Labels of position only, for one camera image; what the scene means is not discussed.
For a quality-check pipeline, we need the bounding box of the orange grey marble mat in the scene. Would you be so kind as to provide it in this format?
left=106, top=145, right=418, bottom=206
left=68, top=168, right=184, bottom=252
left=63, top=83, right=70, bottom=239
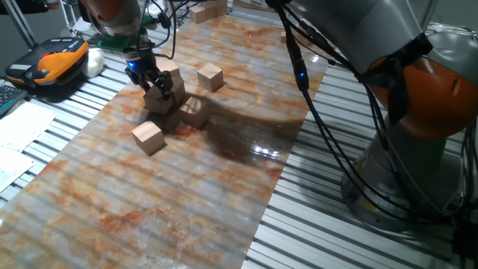
left=0, top=16, right=329, bottom=269

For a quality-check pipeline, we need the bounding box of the brown cardboard box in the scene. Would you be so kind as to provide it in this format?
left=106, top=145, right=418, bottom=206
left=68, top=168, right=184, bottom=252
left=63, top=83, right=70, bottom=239
left=233, top=0, right=277, bottom=10

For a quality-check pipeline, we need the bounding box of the white rounded object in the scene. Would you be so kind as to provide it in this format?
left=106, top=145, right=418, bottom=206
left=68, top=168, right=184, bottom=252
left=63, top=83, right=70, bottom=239
left=81, top=49, right=105, bottom=78

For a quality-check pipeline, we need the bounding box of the black sleeved forearm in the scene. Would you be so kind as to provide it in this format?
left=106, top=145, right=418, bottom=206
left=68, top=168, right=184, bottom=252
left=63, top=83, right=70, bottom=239
left=0, top=0, right=49, bottom=16

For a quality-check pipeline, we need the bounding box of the black keyboard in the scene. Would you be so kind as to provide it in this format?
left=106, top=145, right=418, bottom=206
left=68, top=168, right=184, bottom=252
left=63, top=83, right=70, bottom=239
left=0, top=84, right=28, bottom=117

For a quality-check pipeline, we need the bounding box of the black cable with blue light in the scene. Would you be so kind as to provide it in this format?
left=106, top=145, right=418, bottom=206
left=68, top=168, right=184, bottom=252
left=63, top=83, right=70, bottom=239
left=274, top=0, right=460, bottom=225

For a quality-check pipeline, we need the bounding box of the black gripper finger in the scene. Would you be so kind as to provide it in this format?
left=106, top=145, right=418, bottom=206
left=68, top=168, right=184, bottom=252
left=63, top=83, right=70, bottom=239
left=151, top=69, right=175, bottom=101
left=125, top=69, right=150, bottom=94

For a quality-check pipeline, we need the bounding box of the white paper sheet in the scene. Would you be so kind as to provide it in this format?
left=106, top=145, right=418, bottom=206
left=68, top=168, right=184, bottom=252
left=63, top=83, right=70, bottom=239
left=0, top=146, right=34, bottom=194
left=0, top=101, right=57, bottom=152

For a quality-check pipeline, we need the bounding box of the black strap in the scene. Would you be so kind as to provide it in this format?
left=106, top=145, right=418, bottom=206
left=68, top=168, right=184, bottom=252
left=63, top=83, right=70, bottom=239
left=364, top=32, right=434, bottom=126

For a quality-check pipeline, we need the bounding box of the orange black teach pendant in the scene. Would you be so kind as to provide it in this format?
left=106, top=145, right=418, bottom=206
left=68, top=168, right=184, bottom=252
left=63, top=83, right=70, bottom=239
left=4, top=37, right=90, bottom=89

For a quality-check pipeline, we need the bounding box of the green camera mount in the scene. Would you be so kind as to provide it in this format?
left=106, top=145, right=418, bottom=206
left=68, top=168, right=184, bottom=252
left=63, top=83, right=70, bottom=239
left=97, top=16, right=158, bottom=52

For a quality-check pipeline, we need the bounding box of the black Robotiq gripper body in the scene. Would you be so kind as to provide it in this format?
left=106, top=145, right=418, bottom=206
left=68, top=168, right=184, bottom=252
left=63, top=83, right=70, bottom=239
left=124, top=48, right=160, bottom=81

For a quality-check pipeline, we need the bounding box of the thin metal tripod leg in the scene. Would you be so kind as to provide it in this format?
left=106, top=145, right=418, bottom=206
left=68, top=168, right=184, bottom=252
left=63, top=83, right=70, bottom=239
left=58, top=0, right=81, bottom=37

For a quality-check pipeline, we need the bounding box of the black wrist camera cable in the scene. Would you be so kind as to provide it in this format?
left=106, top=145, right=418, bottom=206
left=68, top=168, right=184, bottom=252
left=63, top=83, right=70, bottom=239
left=136, top=0, right=179, bottom=61

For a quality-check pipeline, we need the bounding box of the grey metal stand bar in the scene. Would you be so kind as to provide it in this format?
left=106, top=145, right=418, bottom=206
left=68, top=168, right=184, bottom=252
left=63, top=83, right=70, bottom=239
left=3, top=0, right=38, bottom=49

